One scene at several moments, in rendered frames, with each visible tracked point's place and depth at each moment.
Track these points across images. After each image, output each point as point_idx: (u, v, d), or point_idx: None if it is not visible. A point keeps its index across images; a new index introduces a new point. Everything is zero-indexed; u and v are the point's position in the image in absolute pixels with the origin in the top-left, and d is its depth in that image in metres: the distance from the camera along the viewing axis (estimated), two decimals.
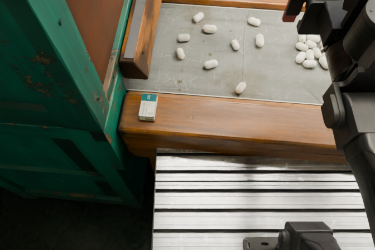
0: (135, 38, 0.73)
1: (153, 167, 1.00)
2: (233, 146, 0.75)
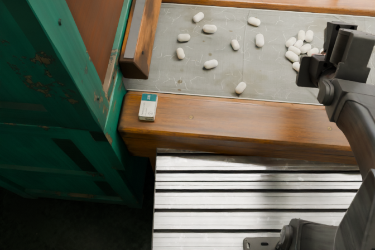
0: (135, 38, 0.73)
1: (153, 167, 1.00)
2: (233, 146, 0.75)
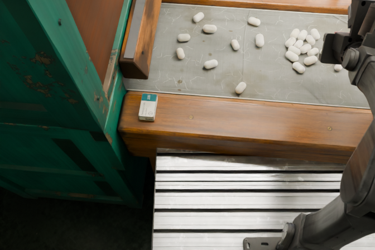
0: (135, 38, 0.73)
1: (153, 167, 1.00)
2: (233, 146, 0.75)
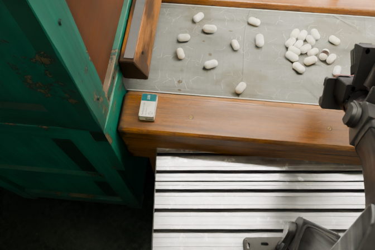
0: (135, 38, 0.73)
1: (153, 167, 1.00)
2: (233, 146, 0.75)
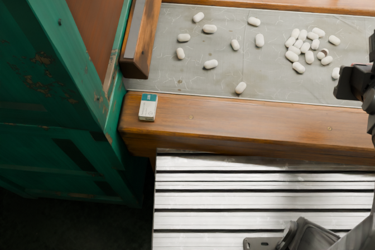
0: (135, 38, 0.73)
1: (153, 167, 1.00)
2: (233, 146, 0.75)
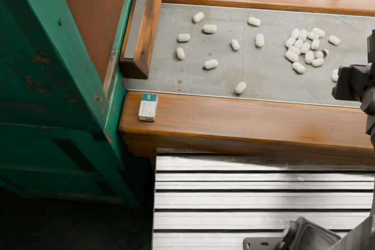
0: (135, 38, 0.73)
1: (153, 167, 1.00)
2: (233, 146, 0.75)
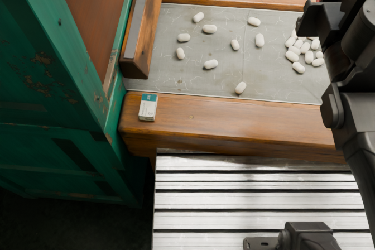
0: (135, 38, 0.73)
1: (153, 167, 1.00)
2: (233, 146, 0.75)
